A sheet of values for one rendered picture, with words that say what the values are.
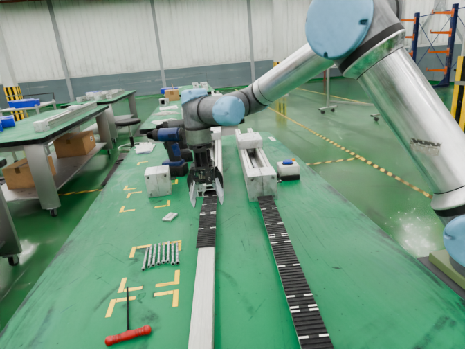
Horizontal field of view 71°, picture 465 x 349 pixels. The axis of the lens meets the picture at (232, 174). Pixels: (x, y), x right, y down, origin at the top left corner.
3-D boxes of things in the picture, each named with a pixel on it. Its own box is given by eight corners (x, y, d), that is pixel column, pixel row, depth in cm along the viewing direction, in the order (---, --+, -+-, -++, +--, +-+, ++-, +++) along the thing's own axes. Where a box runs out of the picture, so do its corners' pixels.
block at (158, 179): (177, 194, 129) (174, 171, 126) (148, 198, 128) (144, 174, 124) (177, 185, 138) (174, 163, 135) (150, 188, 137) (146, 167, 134)
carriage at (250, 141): (263, 153, 153) (262, 138, 150) (239, 155, 152) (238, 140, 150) (259, 145, 168) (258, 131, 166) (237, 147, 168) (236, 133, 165)
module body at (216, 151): (223, 194, 124) (221, 173, 121) (197, 197, 124) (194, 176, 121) (221, 144, 200) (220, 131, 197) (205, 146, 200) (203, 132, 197)
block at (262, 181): (284, 198, 116) (283, 173, 113) (249, 201, 116) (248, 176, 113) (279, 189, 124) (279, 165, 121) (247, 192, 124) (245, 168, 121)
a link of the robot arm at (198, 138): (186, 127, 98) (213, 124, 99) (188, 142, 100) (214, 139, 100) (183, 131, 91) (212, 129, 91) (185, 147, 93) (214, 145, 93)
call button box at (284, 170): (299, 179, 132) (299, 165, 130) (276, 182, 132) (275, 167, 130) (295, 173, 139) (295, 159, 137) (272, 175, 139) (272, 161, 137)
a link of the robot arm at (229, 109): (252, 90, 86) (223, 90, 93) (223, 99, 79) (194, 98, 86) (255, 119, 89) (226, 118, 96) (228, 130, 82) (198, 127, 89)
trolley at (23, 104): (52, 162, 515) (34, 97, 482) (14, 167, 506) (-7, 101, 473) (69, 147, 611) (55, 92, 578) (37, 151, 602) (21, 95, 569)
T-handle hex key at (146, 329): (152, 335, 62) (150, 327, 61) (105, 349, 60) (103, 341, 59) (147, 285, 76) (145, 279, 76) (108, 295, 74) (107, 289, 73)
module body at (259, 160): (273, 190, 124) (272, 168, 121) (247, 192, 124) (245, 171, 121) (252, 141, 200) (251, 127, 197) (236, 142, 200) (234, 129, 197)
